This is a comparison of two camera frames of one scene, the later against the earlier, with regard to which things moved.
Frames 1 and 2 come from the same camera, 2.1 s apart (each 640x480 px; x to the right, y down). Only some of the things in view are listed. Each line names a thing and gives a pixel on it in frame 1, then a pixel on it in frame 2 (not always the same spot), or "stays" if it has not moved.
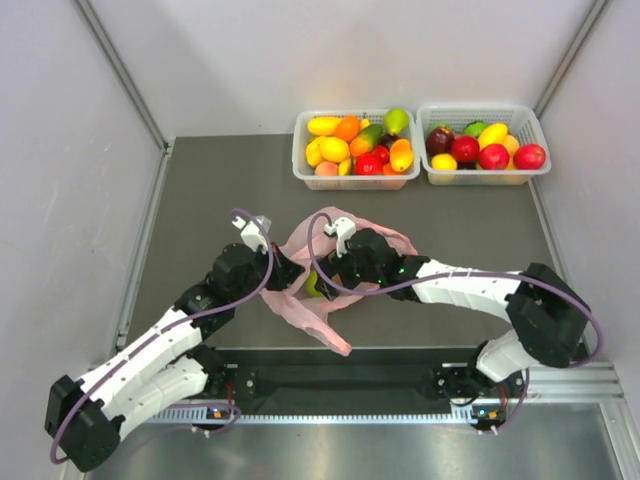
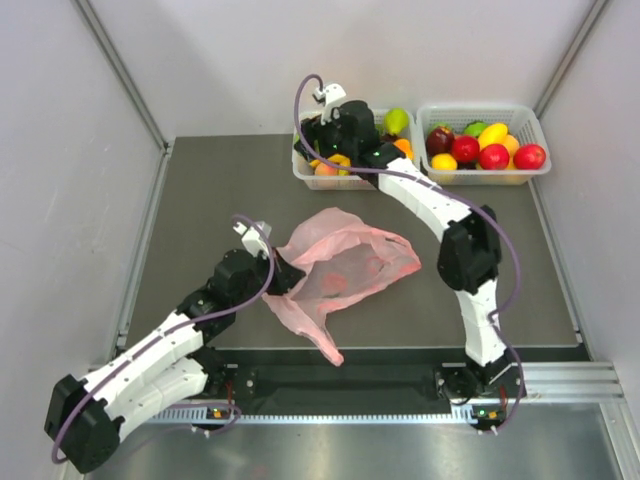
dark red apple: x=440 y=141 stays
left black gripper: x=286 y=271 stays
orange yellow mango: x=401 y=155 stays
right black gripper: x=332 y=265 → x=313 y=131
